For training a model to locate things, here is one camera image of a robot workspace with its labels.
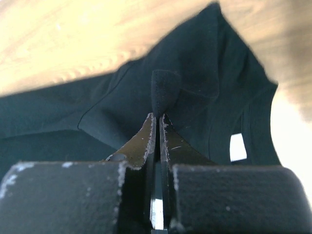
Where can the black t shirt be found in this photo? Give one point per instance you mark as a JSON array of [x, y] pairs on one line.
[[201, 75]]

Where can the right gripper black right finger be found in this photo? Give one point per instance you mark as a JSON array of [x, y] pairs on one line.
[[201, 197]]

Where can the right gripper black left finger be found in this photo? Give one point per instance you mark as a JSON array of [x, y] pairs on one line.
[[87, 197]]

